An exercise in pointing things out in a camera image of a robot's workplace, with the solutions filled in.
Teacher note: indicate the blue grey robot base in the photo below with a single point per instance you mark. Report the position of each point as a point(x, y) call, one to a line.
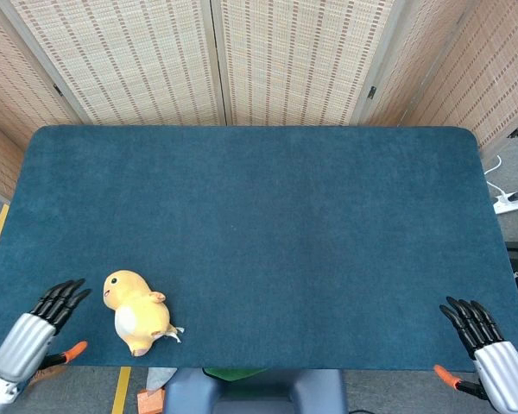
point(254, 394)

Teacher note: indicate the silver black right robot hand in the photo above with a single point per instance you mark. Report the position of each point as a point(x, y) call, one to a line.
point(498, 366)

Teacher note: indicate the woven bamboo screen panel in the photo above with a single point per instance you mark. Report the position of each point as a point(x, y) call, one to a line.
point(475, 64)
point(121, 60)
point(13, 82)
point(302, 60)

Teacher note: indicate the grey cloth piece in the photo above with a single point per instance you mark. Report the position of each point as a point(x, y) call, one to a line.
point(159, 376)

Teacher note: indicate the orange foam block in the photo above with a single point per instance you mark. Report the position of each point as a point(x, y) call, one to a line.
point(150, 401)

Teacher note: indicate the green cloth piece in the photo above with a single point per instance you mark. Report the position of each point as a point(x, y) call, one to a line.
point(233, 372)

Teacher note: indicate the white power strip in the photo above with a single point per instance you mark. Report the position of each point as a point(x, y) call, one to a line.
point(510, 205)

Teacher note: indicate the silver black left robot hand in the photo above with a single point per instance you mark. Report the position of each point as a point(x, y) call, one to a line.
point(26, 345)

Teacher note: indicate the yellow plush chick toy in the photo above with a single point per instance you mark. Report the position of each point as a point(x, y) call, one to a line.
point(140, 312)

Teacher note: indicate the brown floor object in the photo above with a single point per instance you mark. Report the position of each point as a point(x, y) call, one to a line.
point(47, 376)

